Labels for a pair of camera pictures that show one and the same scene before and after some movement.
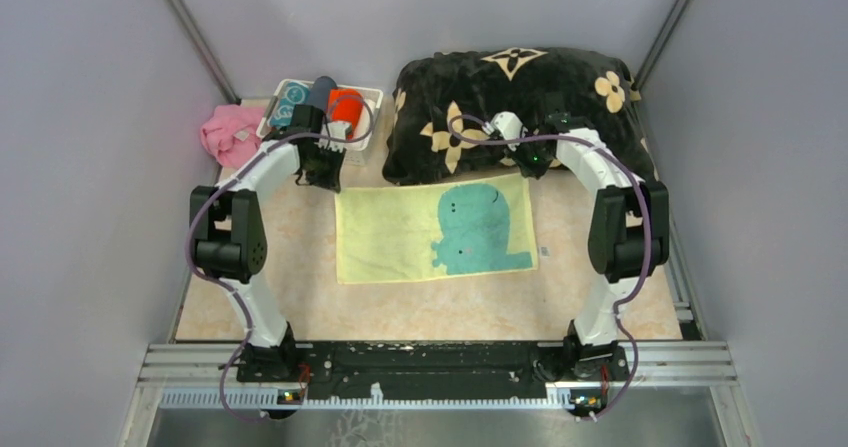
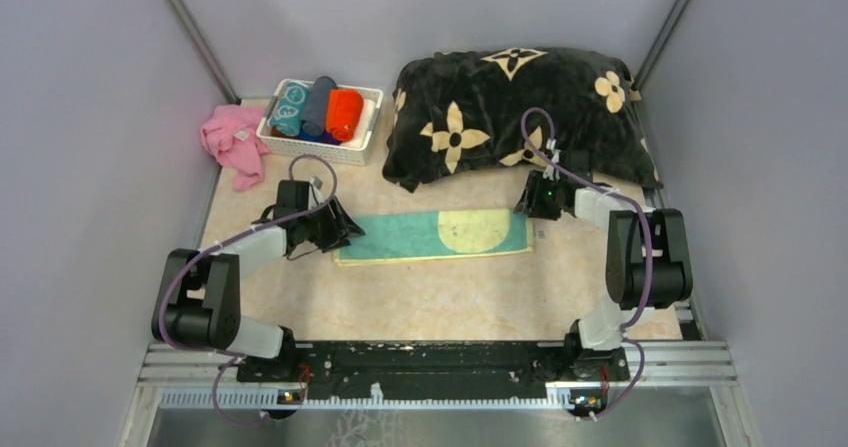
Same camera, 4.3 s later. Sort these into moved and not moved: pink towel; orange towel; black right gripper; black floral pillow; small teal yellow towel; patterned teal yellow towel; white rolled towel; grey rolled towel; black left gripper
Moved: small teal yellow towel; black right gripper; black left gripper
Not moved: orange towel; black floral pillow; pink towel; white rolled towel; grey rolled towel; patterned teal yellow towel
